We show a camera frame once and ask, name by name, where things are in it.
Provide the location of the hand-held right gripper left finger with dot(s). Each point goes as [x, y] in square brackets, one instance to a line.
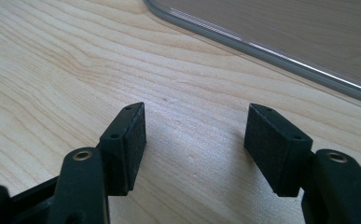
[125, 155]

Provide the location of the brown tray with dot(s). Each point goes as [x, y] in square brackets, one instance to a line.
[293, 34]

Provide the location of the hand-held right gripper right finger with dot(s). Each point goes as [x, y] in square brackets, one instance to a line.
[277, 152]

